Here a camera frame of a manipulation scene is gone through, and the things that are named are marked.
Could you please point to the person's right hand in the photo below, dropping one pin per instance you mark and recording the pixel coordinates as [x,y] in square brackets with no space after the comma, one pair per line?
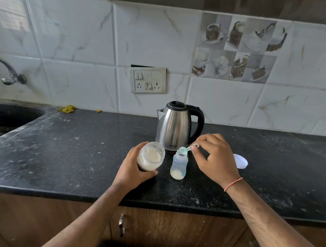
[219,162]

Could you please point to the person's left hand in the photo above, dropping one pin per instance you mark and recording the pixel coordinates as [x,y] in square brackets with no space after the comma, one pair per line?
[130,171]

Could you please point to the person's left thumb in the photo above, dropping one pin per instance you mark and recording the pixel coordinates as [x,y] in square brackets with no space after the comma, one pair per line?
[147,174]

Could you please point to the person's right thumb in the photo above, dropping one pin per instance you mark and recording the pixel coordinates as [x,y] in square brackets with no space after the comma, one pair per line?
[198,157]

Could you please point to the person's right middle finger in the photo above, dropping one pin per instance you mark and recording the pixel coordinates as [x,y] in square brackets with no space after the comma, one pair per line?
[206,136]

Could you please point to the mint green measuring scoop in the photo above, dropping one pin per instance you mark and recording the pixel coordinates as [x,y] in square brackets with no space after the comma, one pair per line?
[187,149]

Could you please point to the clear jar of milk powder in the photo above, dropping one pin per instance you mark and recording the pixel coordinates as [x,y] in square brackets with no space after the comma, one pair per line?
[150,159]

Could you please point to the person's right forearm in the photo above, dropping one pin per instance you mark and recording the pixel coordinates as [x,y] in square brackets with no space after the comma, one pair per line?
[264,218]

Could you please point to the person's left forearm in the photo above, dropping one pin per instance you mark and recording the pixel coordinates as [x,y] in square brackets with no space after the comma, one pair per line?
[88,218]

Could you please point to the clear baby bottle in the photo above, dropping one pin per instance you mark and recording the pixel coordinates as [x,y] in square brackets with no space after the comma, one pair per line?
[179,166]

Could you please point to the stainless steel electric kettle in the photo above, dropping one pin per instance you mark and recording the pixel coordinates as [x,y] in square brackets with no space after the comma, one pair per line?
[178,126]

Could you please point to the white jar lid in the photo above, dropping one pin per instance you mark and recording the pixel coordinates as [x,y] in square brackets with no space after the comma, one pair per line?
[240,161]

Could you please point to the orange thread wristband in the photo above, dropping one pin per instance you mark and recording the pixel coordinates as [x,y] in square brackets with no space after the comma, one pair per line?
[233,184]

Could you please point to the wooden cabinet door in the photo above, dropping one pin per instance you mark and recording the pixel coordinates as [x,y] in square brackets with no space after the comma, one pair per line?
[175,229]
[38,216]

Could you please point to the yellow crumpled scrap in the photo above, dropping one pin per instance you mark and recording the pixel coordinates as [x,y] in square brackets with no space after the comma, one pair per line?
[67,109]

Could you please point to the black kitchen sink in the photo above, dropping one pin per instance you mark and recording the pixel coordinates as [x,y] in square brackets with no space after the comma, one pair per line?
[15,117]

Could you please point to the chrome sink tap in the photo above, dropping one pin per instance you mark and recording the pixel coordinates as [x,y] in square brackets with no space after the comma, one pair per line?
[11,73]

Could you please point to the white wall switch socket plate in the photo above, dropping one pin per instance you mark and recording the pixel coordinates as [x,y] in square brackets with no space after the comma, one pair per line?
[148,80]

